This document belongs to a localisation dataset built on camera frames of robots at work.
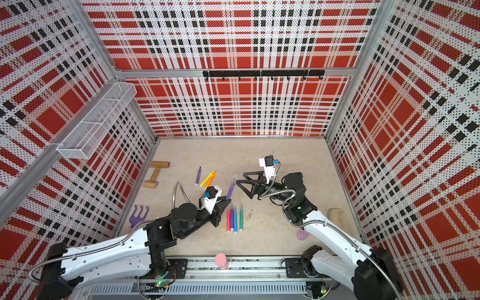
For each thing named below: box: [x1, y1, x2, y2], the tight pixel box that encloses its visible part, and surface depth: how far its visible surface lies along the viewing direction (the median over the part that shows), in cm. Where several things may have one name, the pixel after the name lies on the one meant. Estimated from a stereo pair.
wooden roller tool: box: [142, 161, 170, 189], surface depth 103 cm
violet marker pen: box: [225, 175, 237, 200], surface depth 68 cm
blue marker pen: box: [233, 205, 238, 234], surface depth 88 cm
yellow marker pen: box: [199, 170, 215, 188], surface depth 103 cm
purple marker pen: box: [195, 166, 202, 186], surface depth 104 cm
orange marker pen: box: [205, 171, 217, 189], surface depth 103 cm
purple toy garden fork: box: [128, 205, 150, 229], surface depth 90 cm
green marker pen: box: [239, 203, 244, 231], surface depth 90 cm
